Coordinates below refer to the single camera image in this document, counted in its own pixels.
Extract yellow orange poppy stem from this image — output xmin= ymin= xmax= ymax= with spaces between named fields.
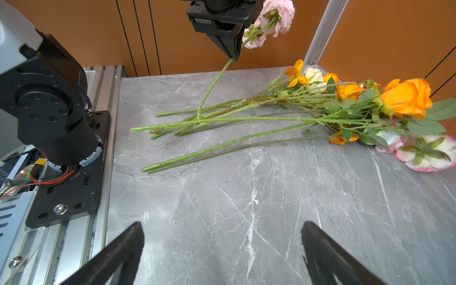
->
xmin=149 ymin=59 xmax=311 ymax=140

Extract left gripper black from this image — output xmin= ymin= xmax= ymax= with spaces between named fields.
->
xmin=186 ymin=1 xmax=263 ymax=61

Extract pink white lisianthus stem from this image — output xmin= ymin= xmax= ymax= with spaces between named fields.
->
xmin=141 ymin=118 xmax=456 ymax=173

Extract green circuit board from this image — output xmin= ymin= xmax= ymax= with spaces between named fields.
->
xmin=1 ymin=158 xmax=46 ymax=200

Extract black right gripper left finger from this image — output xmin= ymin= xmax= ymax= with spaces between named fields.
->
xmin=63 ymin=222 xmax=145 ymax=285

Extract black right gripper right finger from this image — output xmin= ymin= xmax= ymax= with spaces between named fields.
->
xmin=301 ymin=221 xmax=385 ymax=285

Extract aluminium corner post left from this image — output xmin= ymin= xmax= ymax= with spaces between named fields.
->
xmin=304 ymin=0 xmax=349 ymax=65

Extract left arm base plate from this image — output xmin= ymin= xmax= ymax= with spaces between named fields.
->
xmin=25 ymin=110 xmax=111 ymax=229

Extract white rose flower stem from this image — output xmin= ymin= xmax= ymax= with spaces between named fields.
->
xmin=152 ymin=66 xmax=328 ymax=136

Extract pink ranunculus flower stem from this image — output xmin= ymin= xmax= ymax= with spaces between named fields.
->
xmin=198 ymin=0 xmax=296 ymax=108

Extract orange rose flower stem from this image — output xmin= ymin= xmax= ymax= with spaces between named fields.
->
xmin=132 ymin=79 xmax=456 ymax=135

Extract aluminium front rail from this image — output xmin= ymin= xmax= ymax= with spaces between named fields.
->
xmin=1 ymin=65 xmax=125 ymax=285

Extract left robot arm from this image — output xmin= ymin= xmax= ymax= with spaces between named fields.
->
xmin=1 ymin=1 xmax=263 ymax=168

